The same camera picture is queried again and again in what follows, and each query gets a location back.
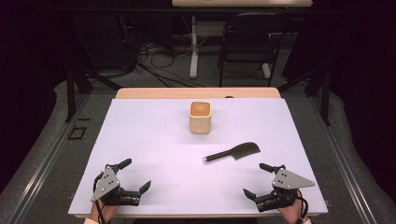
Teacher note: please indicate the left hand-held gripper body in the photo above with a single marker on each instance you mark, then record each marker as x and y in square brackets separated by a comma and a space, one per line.
[107, 183]

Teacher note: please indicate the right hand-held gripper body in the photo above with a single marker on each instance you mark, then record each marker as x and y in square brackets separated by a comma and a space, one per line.
[285, 186]

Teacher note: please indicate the black cleaver knife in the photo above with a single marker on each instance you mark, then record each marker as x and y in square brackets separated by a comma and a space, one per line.
[236, 151]

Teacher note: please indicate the beige square knife holder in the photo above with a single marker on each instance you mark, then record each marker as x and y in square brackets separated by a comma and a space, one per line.
[200, 119]

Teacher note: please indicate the person's left hand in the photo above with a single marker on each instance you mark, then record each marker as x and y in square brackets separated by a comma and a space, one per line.
[104, 210]

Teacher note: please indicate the person's right hand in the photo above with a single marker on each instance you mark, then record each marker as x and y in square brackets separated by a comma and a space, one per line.
[292, 213]

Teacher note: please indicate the white table mat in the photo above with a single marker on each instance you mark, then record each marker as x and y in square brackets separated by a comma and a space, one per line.
[174, 174]

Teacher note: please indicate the wooden table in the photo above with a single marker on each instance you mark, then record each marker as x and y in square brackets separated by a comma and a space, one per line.
[155, 92]

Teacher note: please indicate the black metal stand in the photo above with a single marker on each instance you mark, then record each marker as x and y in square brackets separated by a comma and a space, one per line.
[325, 93]
[70, 93]

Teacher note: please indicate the black folding chair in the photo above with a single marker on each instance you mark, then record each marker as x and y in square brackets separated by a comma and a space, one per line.
[249, 40]

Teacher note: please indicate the white-legged desk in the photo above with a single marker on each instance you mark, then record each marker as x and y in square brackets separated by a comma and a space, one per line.
[194, 46]

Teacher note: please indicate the aluminium floor rail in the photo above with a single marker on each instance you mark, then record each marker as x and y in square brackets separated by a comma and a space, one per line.
[46, 161]
[342, 161]

